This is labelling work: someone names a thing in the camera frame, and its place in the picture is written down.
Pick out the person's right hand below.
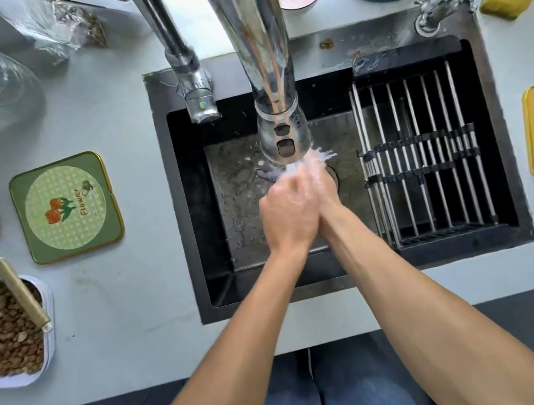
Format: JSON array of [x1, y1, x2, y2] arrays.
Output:
[[293, 151, 347, 241]]

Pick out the person's left hand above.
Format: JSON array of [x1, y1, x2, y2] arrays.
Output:
[[255, 171, 326, 255]]

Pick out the person's left forearm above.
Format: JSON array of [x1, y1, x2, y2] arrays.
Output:
[[105, 231, 350, 405]]

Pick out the person's right forearm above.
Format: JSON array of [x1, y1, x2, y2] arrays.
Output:
[[315, 175, 534, 405]]

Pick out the black kitchen sink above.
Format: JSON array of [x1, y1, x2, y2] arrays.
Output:
[[139, 0, 534, 329]]

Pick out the metal dish drying rack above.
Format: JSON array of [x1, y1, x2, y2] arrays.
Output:
[[345, 55, 501, 252]]

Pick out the large chrome faucet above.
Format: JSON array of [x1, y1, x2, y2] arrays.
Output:
[[195, 0, 315, 175]]

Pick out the slim chrome faucet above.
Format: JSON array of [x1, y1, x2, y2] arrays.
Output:
[[123, 0, 223, 133]]

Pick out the person's blue jeans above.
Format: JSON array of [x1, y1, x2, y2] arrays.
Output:
[[239, 323, 440, 405]]

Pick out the green flower coaster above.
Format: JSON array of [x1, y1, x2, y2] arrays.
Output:
[[5, 147, 129, 269]]

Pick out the clear bag of seeds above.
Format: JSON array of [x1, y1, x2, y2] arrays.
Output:
[[0, 0, 112, 75]]

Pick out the white tray of brown pellets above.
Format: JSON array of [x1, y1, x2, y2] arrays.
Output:
[[0, 266, 66, 390]]

